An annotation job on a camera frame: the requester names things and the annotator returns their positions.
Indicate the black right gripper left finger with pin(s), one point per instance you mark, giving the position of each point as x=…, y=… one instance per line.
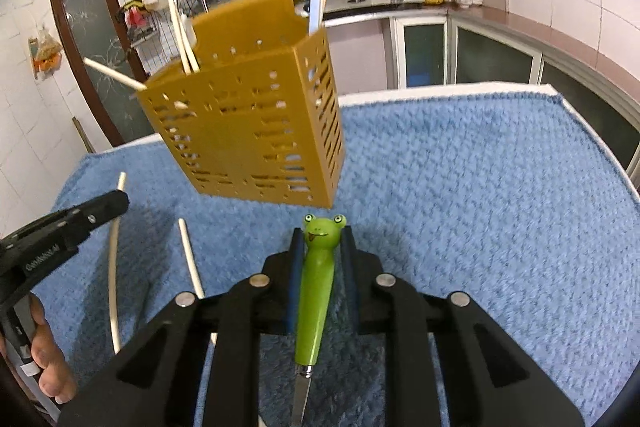
x=201, y=358

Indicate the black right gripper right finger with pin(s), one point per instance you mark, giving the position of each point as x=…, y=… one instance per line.
x=447, y=362

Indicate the green frog handle utensil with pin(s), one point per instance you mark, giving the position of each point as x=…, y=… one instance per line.
x=321, y=236

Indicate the left hand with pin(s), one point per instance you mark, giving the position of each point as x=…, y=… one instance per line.
x=56, y=380

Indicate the cream curved chopstick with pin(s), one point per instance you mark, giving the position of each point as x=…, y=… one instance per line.
x=190, y=260

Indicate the blue textured towel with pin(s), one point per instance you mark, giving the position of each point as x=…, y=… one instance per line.
x=507, y=197

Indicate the yellow perforated utensil holder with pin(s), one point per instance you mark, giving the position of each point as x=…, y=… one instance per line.
x=259, y=119

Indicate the white cabinet with glass doors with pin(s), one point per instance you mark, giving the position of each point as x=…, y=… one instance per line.
x=395, y=49

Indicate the glass door brown frame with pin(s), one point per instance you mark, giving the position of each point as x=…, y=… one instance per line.
x=95, y=29

